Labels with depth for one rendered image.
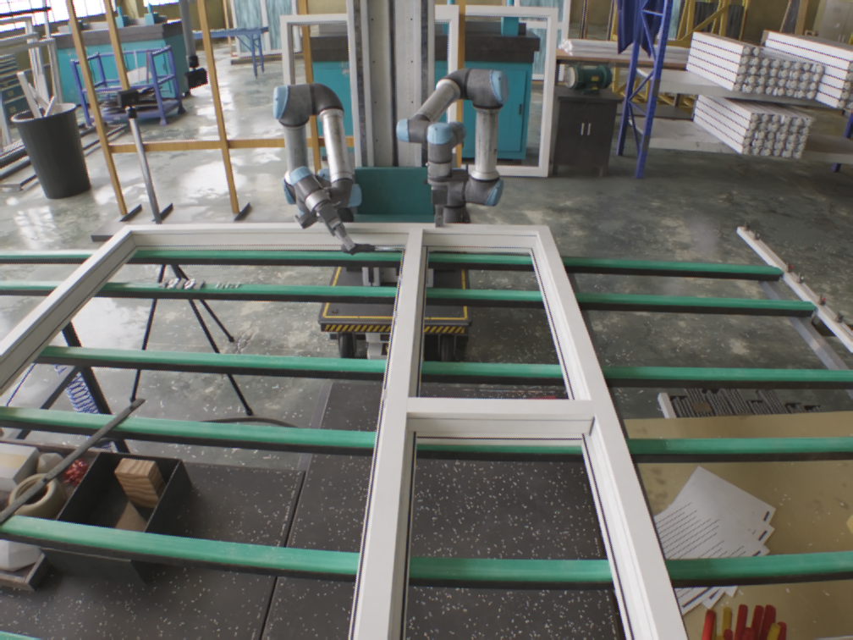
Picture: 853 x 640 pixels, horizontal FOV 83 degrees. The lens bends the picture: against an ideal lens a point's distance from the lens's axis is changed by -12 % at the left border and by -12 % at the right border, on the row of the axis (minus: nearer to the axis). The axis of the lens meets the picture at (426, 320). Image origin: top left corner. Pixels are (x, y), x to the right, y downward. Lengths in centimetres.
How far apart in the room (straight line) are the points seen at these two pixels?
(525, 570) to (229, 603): 64
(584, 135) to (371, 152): 313
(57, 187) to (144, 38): 443
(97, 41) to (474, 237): 894
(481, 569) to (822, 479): 102
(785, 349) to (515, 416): 247
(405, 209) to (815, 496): 184
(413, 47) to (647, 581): 202
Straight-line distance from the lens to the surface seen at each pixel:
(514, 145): 541
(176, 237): 202
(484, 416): 109
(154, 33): 970
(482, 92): 208
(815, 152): 620
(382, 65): 236
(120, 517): 152
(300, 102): 202
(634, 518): 97
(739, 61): 535
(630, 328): 312
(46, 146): 575
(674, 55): 712
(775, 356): 329
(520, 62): 523
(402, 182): 239
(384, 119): 240
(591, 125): 522
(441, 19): 377
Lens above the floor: 168
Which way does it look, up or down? 34 degrees down
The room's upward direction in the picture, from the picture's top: straight up
